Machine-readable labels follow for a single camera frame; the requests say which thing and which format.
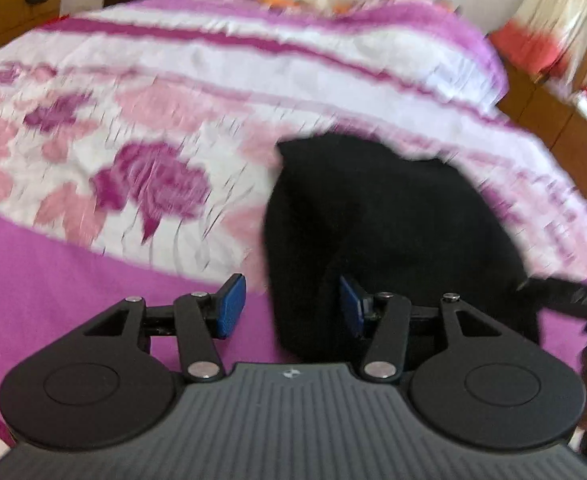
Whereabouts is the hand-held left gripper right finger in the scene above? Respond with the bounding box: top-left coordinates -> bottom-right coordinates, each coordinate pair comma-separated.
338,276 -> 510,381

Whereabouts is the wooden side cabinet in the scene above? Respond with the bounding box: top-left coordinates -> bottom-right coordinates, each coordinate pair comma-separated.
497,60 -> 587,223

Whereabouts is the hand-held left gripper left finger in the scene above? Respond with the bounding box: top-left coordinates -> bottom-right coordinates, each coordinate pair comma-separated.
80,273 -> 248,382

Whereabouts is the floral purple white blanket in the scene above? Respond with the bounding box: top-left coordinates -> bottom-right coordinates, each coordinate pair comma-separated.
0,0 -> 587,446

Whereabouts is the black cloth garment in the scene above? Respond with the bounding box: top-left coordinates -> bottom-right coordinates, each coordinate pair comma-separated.
264,132 -> 541,356

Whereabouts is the red and cream curtain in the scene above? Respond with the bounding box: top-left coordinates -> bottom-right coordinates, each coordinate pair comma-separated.
488,0 -> 587,93

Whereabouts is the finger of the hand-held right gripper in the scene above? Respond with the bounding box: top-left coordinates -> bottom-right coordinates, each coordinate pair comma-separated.
517,276 -> 587,322

